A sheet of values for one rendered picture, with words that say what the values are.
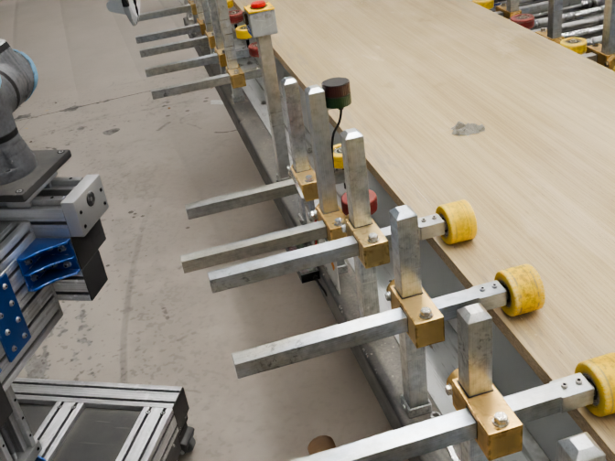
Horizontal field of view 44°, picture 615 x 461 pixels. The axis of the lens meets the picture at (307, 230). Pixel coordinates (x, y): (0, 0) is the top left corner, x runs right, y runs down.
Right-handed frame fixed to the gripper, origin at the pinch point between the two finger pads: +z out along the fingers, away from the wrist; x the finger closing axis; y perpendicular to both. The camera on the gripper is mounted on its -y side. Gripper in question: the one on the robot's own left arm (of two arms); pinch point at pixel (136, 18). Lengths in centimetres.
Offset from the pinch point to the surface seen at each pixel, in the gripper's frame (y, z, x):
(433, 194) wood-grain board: -63, 42, 5
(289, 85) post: -28.0, 22.3, -14.6
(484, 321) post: -75, 22, 74
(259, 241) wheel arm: -25, 46, 19
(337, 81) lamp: -43.6, 14.9, 3.8
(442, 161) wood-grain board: -64, 42, -11
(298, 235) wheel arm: -34, 46, 15
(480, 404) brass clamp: -74, 35, 76
